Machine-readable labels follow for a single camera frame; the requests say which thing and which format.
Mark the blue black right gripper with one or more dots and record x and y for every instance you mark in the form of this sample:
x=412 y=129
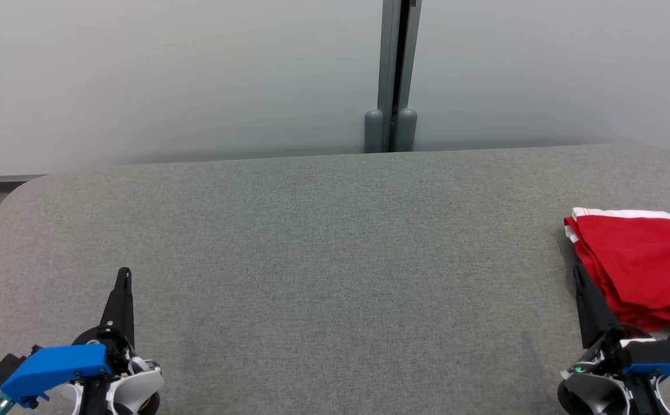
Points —
x=663 y=354

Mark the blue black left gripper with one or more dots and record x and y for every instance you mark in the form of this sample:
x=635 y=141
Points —
x=52 y=366

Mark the red white-sleeved t-shirt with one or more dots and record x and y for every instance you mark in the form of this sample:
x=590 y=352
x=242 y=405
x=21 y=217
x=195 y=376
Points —
x=646 y=320

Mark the red white-striped shorts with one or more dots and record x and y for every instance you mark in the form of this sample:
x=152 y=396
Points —
x=640 y=253

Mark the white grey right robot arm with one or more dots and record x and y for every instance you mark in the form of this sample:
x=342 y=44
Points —
x=594 y=397

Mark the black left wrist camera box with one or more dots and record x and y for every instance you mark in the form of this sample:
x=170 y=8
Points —
x=6 y=369

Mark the grey cylindrical post foot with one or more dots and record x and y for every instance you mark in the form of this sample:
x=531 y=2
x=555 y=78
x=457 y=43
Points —
x=407 y=131

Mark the grey wall post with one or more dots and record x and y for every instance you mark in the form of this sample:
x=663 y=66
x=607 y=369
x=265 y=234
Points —
x=373 y=132

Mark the grey metal partition post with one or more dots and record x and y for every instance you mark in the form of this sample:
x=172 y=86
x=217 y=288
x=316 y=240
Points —
x=388 y=46

